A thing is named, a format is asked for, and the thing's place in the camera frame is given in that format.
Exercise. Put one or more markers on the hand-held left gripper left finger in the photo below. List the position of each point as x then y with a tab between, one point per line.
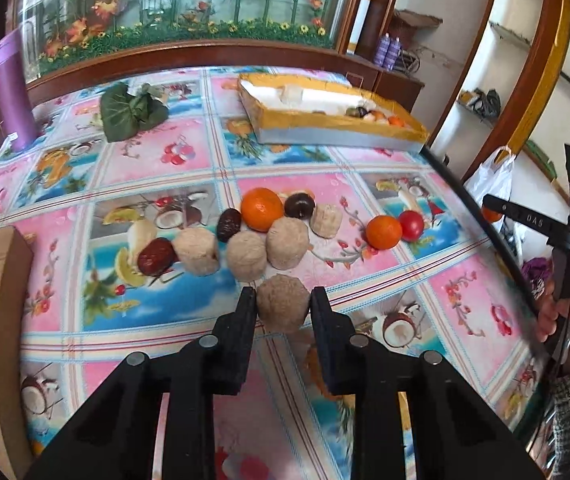
247	310

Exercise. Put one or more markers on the small orange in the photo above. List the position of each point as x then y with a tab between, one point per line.
384	232

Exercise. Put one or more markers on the purple cloth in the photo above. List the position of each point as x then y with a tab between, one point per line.
535	272

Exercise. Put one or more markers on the green leaf-wrapped bundle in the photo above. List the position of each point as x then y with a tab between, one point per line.
125	115

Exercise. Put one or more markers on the floral glass display cabinet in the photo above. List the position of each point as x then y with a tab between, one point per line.
190	0

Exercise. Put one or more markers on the fruit-print tablecloth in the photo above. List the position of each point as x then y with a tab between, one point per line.
455	300

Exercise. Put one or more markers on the white plastic bag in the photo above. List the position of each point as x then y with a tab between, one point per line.
490	180

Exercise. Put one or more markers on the purple spray can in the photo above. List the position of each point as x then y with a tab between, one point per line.
391	52
380	49

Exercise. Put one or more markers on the red tomato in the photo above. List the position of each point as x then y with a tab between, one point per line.
412	225

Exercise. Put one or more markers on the dark red date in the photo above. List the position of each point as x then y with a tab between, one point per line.
228	225

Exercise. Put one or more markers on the beige round cake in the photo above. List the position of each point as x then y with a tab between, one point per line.
246	255
283	303
196	251
327	220
287	242

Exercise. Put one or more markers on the yellow-taped foam box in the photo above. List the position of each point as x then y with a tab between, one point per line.
315	127

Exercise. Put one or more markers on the dark plum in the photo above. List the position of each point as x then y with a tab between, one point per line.
362	111

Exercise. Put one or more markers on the wicker basket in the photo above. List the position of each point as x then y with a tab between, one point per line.
412	25

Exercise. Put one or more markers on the clear plastic cup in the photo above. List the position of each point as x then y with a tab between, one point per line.
291	95

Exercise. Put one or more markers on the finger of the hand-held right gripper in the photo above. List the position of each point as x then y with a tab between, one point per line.
530	217

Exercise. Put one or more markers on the large orange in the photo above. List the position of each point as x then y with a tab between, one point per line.
262	208

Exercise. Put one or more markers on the purple bottle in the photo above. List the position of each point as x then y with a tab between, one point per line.
12	90

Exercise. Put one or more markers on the dark brown round fruit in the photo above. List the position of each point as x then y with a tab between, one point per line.
299	205

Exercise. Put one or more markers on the dark grey bundle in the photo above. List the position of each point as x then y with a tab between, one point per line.
485	102

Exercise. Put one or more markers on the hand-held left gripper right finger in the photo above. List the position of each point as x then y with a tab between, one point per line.
319	310

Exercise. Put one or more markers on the white yellow-striped tube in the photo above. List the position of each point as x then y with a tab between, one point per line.
365	5

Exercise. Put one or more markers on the yellow-orange fruit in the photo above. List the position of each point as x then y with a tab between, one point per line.
395	121

